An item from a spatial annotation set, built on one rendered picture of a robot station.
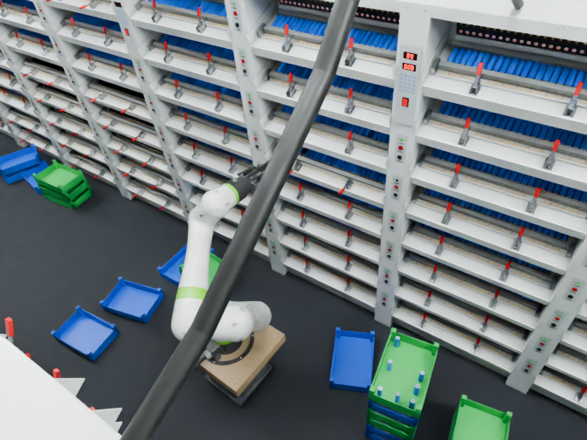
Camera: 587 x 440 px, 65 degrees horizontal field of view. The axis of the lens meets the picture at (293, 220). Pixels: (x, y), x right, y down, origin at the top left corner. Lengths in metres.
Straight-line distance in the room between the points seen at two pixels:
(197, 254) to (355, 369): 1.12
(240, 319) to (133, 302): 1.43
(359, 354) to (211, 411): 0.79
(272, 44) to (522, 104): 0.92
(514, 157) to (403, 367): 0.95
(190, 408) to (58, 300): 1.15
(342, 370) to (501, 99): 1.52
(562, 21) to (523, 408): 1.73
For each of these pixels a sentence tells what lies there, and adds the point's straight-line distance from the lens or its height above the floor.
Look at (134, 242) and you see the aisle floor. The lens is 3.27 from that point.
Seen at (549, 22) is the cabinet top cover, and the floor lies 1.69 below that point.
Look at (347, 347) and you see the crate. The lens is 2.52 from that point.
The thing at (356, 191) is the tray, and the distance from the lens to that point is 1.99.
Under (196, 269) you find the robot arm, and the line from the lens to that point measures 1.70.
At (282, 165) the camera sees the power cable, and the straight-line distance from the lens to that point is 0.47.
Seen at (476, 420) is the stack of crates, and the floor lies 0.16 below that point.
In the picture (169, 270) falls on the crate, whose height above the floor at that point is 0.00.
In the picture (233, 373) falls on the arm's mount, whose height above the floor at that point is 0.33.
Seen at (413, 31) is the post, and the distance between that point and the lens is 1.52.
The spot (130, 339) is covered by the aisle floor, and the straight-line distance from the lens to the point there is 2.79.
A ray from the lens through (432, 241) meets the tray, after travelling 2.05.
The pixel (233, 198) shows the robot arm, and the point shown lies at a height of 1.05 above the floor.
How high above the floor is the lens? 2.20
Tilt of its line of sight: 45 degrees down
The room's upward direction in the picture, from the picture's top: 6 degrees counter-clockwise
